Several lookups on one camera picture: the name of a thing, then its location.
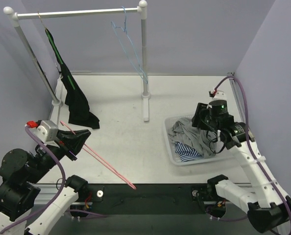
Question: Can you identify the pink wire hanger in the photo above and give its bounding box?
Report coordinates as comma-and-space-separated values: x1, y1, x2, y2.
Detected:
59, 120, 137, 190

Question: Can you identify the grey tank top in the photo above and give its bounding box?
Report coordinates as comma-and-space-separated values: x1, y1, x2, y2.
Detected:
167, 117, 216, 159

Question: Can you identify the blue white striped tank top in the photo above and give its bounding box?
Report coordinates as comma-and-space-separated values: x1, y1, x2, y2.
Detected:
175, 142, 204, 162

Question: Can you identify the light blue wire hanger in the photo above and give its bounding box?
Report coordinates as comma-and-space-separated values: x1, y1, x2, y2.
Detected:
111, 6, 148, 84

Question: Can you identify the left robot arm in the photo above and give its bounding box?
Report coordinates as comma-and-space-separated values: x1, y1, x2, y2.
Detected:
0, 127, 91, 235

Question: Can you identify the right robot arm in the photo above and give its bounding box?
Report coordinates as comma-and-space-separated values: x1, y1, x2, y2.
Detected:
192, 99, 291, 233

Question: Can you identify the black garment with green stripe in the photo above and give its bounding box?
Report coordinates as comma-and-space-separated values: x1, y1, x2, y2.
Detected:
45, 29, 100, 129

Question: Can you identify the white plastic laundry basket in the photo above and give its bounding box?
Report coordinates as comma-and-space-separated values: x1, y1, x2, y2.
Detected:
163, 114, 232, 166

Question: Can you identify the white clothes rack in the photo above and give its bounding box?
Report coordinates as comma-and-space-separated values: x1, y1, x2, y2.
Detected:
3, 0, 151, 123

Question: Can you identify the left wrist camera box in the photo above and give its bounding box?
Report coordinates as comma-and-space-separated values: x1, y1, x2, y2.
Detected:
26, 120, 58, 143

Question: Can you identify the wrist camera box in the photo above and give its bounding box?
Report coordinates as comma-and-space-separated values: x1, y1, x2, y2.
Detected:
26, 120, 58, 143
209, 90, 227, 101

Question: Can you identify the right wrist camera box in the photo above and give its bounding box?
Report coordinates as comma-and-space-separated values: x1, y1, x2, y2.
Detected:
209, 90, 227, 101

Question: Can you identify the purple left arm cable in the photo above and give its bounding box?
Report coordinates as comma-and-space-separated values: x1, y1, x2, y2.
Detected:
0, 123, 107, 235

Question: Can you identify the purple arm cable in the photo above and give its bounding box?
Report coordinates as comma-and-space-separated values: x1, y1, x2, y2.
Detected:
0, 123, 107, 235
206, 75, 291, 235

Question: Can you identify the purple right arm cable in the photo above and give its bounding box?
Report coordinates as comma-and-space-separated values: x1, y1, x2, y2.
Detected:
206, 75, 291, 235

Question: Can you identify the aluminium table frame rail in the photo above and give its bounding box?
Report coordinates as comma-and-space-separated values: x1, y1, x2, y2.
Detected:
15, 72, 281, 206

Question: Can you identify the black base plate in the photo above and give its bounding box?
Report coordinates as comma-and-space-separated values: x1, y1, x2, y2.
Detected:
77, 184, 224, 215

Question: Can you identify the copper wire hanger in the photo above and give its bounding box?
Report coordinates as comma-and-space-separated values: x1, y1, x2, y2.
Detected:
37, 11, 48, 31

